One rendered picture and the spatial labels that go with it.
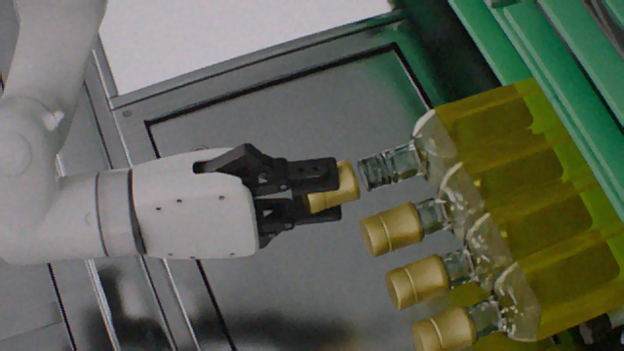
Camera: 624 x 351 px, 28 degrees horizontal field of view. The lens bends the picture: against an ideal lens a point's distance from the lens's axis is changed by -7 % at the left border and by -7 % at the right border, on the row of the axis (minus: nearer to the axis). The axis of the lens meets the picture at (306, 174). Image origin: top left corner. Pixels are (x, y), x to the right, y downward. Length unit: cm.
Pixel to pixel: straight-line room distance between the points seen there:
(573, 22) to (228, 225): 34
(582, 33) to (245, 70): 45
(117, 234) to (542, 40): 41
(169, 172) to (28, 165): 12
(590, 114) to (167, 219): 37
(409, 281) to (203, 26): 49
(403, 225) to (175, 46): 44
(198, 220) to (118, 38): 40
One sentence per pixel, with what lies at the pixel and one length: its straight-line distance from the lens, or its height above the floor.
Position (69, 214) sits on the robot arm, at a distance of 108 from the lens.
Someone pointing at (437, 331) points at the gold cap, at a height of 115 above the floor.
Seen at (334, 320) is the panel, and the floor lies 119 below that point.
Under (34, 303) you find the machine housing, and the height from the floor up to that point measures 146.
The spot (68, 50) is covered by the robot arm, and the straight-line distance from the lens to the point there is 115.
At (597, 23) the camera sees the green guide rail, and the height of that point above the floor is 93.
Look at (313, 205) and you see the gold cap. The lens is 109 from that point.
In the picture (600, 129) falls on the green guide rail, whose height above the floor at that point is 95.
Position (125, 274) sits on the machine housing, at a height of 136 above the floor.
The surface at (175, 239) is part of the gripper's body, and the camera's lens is 110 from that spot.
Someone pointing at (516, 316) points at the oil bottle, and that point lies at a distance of 101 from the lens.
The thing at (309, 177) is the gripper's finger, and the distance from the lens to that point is 108.
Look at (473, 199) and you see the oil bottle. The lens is 107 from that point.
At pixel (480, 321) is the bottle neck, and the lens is 102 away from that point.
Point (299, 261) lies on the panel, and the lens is 122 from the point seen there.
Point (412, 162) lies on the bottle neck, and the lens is 111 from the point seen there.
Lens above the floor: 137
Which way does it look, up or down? 10 degrees down
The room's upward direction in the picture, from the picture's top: 108 degrees counter-clockwise
